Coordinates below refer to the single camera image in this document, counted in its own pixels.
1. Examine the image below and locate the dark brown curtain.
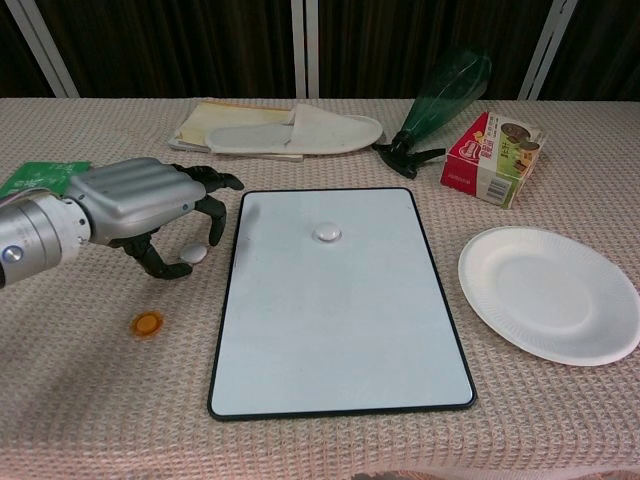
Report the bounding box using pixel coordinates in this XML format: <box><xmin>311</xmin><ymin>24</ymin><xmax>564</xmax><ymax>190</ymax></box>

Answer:
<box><xmin>0</xmin><ymin>0</ymin><xmax>640</xmax><ymax>101</ymax></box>

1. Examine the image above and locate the green foil packet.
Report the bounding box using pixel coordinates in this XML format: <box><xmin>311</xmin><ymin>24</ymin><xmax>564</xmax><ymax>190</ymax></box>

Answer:
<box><xmin>0</xmin><ymin>160</ymin><xmax>93</xmax><ymax>200</ymax></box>

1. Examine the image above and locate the white cloth slipper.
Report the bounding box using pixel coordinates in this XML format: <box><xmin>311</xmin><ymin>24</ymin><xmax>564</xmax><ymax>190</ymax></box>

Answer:
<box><xmin>204</xmin><ymin>103</ymin><xmax>385</xmax><ymax>156</ymax></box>

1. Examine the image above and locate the orange round magnet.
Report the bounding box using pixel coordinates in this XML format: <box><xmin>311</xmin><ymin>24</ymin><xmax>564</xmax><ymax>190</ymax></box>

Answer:
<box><xmin>129</xmin><ymin>310</ymin><xmax>165</xmax><ymax>340</ymax></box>

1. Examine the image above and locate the green spray bottle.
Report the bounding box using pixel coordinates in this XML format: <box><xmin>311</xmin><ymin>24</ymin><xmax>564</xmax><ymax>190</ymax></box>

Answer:
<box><xmin>372</xmin><ymin>48</ymin><xmax>494</xmax><ymax>180</ymax></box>

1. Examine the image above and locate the white board black frame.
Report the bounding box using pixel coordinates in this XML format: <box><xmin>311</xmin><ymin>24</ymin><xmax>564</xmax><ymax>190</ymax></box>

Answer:
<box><xmin>207</xmin><ymin>187</ymin><xmax>478</xmax><ymax>421</ymax></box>

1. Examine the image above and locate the white upright frame post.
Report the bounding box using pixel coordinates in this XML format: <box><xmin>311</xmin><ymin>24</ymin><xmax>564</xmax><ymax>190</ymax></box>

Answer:
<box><xmin>290</xmin><ymin>0</ymin><xmax>320</xmax><ymax>99</ymax></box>

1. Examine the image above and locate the red green cookie box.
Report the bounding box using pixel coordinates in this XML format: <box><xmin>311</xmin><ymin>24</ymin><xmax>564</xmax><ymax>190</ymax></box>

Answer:
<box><xmin>439</xmin><ymin>111</ymin><xmax>547</xmax><ymax>210</ymax></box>

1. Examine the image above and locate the beige waffle tablecloth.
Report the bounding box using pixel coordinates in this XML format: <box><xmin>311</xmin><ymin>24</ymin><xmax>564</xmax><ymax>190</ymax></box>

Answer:
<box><xmin>0</xmin><ymin>96</ymin><xmax>640</xmax><ymax>480</ymax></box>

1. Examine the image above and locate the white round magnet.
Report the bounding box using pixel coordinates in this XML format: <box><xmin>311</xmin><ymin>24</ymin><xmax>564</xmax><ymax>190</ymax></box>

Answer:
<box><xmin>313</xmin><ymin>221</ymin><xmax>344</xmax><ymax>245</ymax></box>
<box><xmin>179</xmin><ymin>244</ymin><xmax>209</xmax><ymax>265</ymax></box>

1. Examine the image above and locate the cream flat package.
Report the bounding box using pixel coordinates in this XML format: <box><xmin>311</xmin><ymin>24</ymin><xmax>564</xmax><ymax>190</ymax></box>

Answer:
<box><xmin>167</xmin><ymin>98</ymin><xmax>305</xmax><ymax>162</ymax></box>

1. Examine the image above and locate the white paper plate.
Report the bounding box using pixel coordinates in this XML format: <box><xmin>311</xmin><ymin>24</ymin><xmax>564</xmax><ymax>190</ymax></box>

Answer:
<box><xmin>457</xmin><ymin>225</ymin><xmax>640</xmax><ymax>368</ymax></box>

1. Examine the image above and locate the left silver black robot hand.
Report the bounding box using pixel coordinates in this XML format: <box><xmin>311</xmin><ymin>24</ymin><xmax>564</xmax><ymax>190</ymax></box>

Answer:
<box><xmin>67</xmin><ymin>157</ymin><xmax>245</xmax><ymax>280</ymax></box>

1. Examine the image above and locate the white slanted frame post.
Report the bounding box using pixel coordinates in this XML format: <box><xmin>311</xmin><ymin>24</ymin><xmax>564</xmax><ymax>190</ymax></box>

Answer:
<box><xmin>8</xmin><ymin>0</ymin><xmax>80</xmax><ymax>99</ymax></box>
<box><xmin>516</xmin><ymin>0</ymin><xmax>577</xmax><ymax>101</ymax></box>

